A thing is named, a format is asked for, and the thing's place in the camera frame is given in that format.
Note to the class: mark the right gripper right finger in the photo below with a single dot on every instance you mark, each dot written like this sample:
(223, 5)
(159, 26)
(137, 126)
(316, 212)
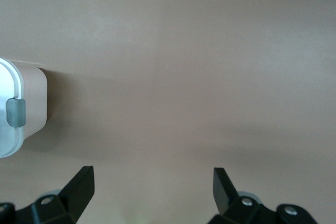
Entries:
(225, 197)

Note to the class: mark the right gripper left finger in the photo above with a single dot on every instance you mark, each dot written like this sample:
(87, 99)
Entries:
(76, 197)

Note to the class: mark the pink translucent plastic box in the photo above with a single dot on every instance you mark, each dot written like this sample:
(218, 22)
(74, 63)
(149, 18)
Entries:
(35, 98)

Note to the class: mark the white plastic tray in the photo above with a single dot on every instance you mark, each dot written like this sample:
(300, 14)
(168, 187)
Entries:
(8, 82)

